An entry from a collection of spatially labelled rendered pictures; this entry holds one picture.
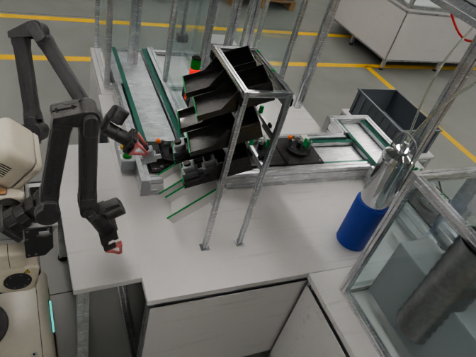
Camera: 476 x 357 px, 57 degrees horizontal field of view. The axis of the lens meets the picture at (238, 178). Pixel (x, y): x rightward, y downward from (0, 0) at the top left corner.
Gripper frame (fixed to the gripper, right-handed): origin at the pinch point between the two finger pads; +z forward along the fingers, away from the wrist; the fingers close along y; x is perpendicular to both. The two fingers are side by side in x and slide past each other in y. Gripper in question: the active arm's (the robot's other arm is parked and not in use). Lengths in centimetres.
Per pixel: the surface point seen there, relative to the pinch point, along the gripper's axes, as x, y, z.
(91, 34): 132, 372, 11
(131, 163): 25.4, 23.1, 8.8
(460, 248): -71, -73, 67
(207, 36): -40, 49, 6
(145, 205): 29.0, 3.3, 19.8
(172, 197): 10.3, -7.4, 20.9
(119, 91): 29, 88, 0
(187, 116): -21.0, 5.0, 5.4
